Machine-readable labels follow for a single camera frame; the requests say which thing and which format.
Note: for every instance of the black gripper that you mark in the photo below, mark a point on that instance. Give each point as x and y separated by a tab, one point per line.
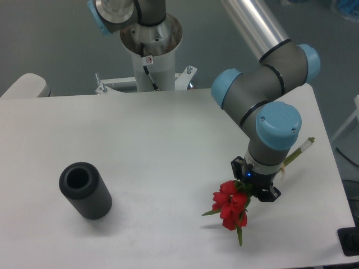
260	176

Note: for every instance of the red tulip flower bunch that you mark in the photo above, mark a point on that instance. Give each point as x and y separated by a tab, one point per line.
233	197

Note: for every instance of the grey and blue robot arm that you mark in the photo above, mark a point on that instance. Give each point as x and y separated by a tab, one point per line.
252	101

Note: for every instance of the black device at table edge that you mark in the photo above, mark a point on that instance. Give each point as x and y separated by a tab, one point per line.
348	238

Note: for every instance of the black ribbed cylindrical vase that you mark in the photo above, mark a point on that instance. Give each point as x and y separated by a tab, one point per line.
85	189

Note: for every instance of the blue items in plastic bag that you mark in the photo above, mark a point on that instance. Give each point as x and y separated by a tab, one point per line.
347	9

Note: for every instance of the white chair back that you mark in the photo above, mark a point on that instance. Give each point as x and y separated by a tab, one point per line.
28	86

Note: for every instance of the white frame at right edge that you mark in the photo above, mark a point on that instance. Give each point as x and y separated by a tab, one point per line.
348	125

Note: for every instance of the white metal base frame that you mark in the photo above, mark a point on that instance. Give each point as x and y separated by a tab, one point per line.
163	80

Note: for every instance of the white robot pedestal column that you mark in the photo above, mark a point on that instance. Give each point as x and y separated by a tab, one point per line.
153	46

